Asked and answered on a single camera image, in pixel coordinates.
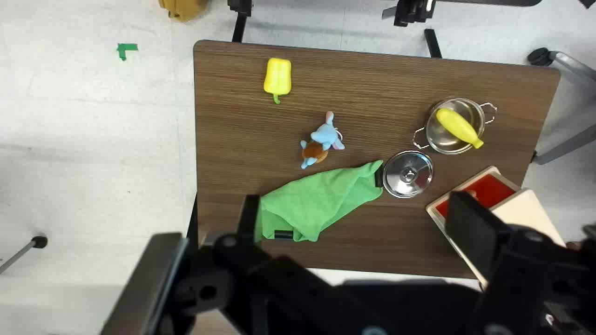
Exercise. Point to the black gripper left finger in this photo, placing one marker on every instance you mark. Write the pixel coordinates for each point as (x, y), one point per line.
(250, 216)

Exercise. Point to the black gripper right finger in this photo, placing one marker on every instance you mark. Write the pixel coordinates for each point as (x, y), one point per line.
(475, 225)

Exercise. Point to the green microfiber towel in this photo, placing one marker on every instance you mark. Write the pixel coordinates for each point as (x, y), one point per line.
(317, 201)

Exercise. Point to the red and white box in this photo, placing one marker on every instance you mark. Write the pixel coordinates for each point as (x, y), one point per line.
(495, 188)

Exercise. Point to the steel pot lid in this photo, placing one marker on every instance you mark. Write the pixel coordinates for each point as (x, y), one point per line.
(408, 173)

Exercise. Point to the small steel pot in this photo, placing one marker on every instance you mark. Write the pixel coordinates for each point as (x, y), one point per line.
(443, 132)

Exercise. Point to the yellow toy corn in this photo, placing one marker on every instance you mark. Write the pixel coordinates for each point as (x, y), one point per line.
(458, 125)

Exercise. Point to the blue and brown plush toy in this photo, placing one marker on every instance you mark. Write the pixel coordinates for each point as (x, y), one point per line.
(322, 141)

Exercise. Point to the grey metal bar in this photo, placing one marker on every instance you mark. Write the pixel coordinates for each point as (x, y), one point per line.
(568, 143)

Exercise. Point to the yellow toy bell pepper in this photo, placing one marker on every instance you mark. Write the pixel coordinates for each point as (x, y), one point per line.
(276, 76)

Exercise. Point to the black table leg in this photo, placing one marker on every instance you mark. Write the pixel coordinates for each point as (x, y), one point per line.
(240, 20)
(432, 43)

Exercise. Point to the grey metal leg with caster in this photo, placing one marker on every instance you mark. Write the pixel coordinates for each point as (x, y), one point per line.
(568, 61)

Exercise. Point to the yellow object on floor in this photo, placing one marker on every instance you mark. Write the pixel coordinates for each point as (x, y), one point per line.
(181, 7)

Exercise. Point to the black stand base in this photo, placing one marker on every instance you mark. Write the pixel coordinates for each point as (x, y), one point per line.
(412, 9)

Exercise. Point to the grey rod with black tip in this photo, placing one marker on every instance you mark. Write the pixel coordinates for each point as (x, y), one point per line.
(24, 249)

